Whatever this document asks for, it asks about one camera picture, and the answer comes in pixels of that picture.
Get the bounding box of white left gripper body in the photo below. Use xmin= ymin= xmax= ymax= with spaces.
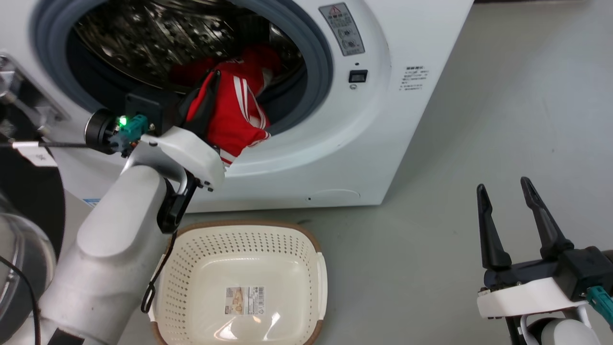
xmin=139 ymin=126 xmax=227 ymax=193

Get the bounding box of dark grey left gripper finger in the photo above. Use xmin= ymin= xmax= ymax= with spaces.
xmin=178 ymin=70 xmax=222 ymax=144

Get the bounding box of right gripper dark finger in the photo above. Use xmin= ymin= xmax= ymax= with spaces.
xmin=520 ymin=176 xmax=575 ymax=262
xmin=476 ymin=184 xmax=512 ymax=270

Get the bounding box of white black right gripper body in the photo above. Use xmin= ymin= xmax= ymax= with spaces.
xmin=477 ymin=259 xmax=590 ymax=320

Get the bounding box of red garment with white stripes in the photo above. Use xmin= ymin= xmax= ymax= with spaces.
xmin=170 ymin=44 xmax=282 ymax=166

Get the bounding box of cream perforated laundry basket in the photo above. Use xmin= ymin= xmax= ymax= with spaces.
xmin=148 ymin=220 xmax=329 ymax=345

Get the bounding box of white front-load washing machine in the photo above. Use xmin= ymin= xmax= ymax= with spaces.
xmin=0 ymin=0 xmax=475 ymax=214

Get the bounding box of washing machine glass door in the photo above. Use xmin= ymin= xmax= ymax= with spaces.
xmin=0 ymin=103 xmax=66 ymax=336

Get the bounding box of shiny steel washer drum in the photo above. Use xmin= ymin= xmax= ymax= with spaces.
xmin=72 ymin=0 xmax=307 ymax=92

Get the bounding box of grey rubber door gasket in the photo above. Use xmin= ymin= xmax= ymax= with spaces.
xmin=30 ymin=0 xmax=334 ymax=138

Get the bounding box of barcode label sticker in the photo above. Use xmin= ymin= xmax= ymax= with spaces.
xmin=226 ymin=286 xmax=266 ymax=316

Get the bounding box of grey warning sticker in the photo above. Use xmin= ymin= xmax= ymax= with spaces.
xmin=318 ymin=2 xmax=366 ymax=57

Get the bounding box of small printed text label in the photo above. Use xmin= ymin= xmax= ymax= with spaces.
xmin=399 ymin=66 xmax=430 ymax=92

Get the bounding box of metal door hinge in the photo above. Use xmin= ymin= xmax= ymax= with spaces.
xmin=0 ymin=52 xmax=68 ymax=131

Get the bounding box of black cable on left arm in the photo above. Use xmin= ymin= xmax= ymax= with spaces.
xmin=140 ymin=230 xmax=179 ymax=314

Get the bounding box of thin black cable with tag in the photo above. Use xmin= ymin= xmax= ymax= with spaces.
xmin=0 ymin=140 xmax=92 ymax=167

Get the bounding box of black cable by door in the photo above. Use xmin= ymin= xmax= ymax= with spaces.
xmin=0 ymin=255 xmax=41 ymax=345

